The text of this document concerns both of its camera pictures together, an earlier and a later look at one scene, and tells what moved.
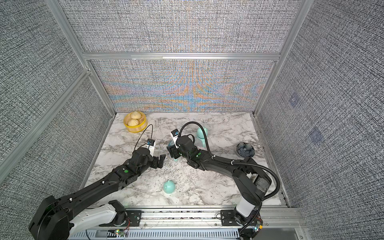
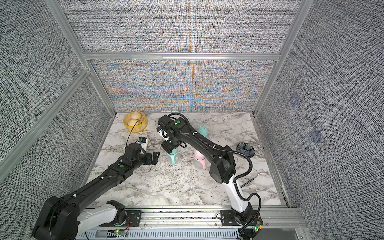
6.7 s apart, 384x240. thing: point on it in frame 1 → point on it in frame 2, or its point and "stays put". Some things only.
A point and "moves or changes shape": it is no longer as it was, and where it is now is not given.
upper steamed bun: [135, 115] stays put
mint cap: [169, 186] moves or changes shape
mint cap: [200, 133] stays put
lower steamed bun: [133, 122] stays put
